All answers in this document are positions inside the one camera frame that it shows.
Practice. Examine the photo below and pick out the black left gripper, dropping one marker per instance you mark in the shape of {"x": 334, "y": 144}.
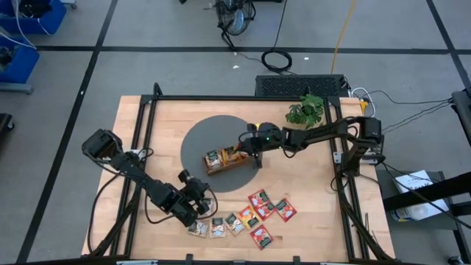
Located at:
{"x": 197, "y": 191}

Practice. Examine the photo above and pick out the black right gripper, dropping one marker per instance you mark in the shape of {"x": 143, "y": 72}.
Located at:
{"x": 254, "y": 143}

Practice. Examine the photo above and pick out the red strawberry tea bag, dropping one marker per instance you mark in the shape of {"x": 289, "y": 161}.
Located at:
{"x": 262, "y": 237}
{"x": 285, "y": 210}
{"x": 266, "y": 211}
{"x": 257, "y": 198}

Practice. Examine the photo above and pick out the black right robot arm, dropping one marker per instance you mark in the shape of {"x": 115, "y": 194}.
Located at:
{"x": 324, "y": 132}

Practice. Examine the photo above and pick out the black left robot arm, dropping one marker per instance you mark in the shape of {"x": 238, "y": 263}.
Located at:
{"x": 147, "y": 180}

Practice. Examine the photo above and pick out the wooden tea organizer box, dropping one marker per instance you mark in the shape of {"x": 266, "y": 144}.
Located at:
{"x": 224, "y": 170}

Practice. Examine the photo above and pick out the grey round woven placemat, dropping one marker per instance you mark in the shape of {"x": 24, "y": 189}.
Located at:
{"x": 209, "y": 132}

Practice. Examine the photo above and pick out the green plant in white pot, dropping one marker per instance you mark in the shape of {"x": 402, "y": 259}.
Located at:
{"x": 305, "y": 112}

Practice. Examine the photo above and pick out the black computer case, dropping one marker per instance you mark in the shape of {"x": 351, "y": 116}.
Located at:
{"x": 301, "y": 85}

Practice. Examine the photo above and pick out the grey side table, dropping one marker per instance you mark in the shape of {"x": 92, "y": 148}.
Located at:
{"x": 384, "y": 187}

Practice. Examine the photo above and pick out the black floor fan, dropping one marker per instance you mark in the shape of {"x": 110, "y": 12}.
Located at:
{"x": 235, "y": 16}

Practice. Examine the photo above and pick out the white paper sheet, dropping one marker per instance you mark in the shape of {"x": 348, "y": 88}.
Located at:
{"x": 412, "y": 180}

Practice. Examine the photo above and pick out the black metal bar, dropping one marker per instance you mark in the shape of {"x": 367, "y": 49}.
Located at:
{"x": 434, "y": 191}

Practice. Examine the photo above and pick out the black caster base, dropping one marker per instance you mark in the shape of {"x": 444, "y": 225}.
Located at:
{"x": 5, "y": 123}

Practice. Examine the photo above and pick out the blue cart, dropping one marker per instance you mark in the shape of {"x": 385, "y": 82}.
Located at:
{"x": 48, "y": 22}
{"x": 22, "y": 62}

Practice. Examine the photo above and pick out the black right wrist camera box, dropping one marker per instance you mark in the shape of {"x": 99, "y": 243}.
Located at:
{"x": 252, "y": 128}

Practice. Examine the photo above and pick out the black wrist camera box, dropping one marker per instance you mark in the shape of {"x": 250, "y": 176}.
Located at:
{"x": 184, "y": 176}
{"x": 252, "y": 128}

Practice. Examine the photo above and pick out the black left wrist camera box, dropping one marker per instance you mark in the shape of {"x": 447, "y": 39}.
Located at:
{"x": 184, "y": 176}

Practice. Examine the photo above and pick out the black aluminium table frame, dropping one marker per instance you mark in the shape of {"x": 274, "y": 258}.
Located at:
{"x": 221, "y": 98}

